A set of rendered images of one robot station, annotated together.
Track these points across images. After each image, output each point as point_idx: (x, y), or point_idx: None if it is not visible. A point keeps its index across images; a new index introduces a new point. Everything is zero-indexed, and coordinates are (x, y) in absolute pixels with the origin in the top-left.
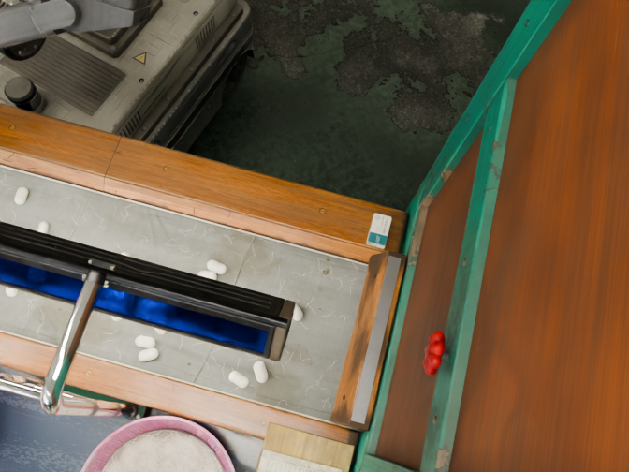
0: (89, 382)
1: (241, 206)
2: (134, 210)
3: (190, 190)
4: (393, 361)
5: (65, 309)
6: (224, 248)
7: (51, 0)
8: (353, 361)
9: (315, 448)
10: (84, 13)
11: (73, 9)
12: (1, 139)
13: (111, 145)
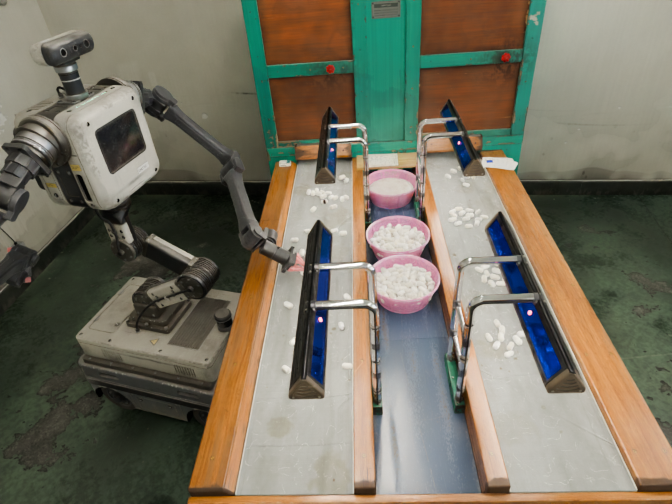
0: (361, 202)
1: (283, 189)
2: (291, 215)
3: (280, 200)
4: None
5: (337, 219)
6: (300, 194)
7: (233, 164)
8: None
9: (360, 160)
10: None
11: (237, 157)
12: None
13: (265, 221)
